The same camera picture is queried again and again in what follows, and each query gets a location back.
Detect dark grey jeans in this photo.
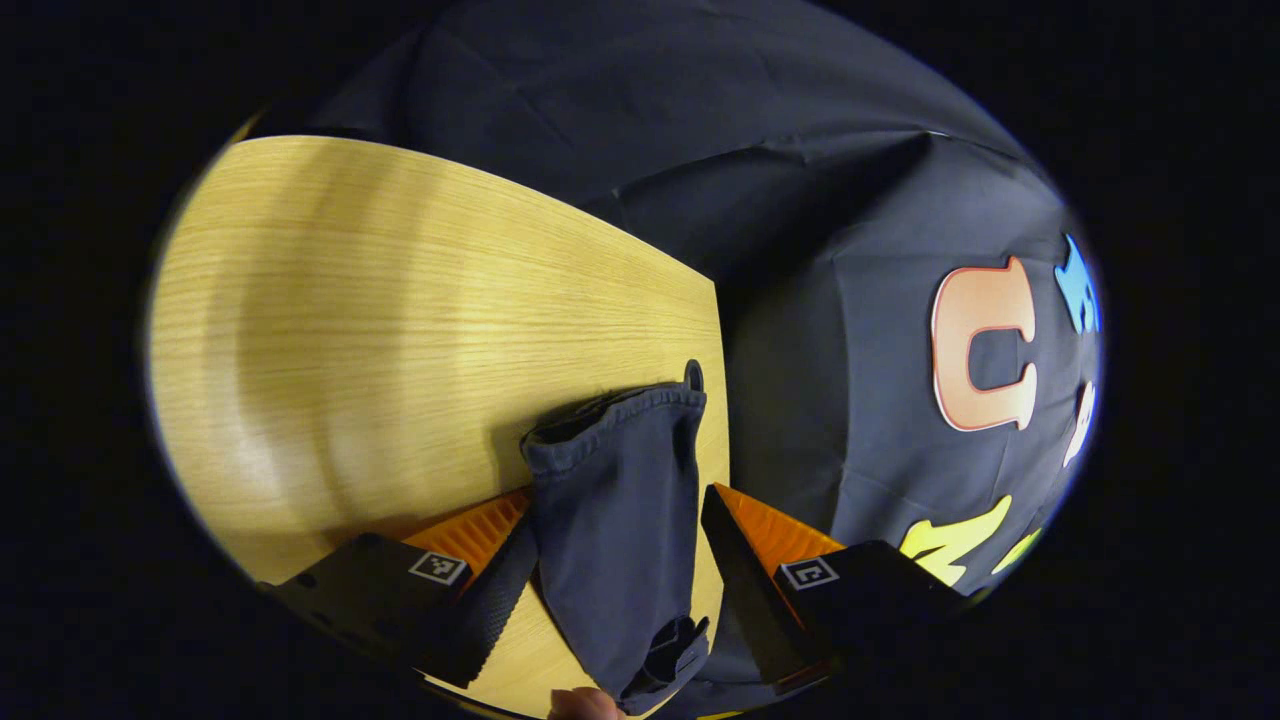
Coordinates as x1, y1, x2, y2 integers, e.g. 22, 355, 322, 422
520, 383, 713, 703

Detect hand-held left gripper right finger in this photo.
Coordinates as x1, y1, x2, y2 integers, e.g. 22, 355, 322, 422
700, 483, 976, 696

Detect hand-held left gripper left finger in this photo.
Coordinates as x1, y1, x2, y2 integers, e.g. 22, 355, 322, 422
258, 488, 541, 691

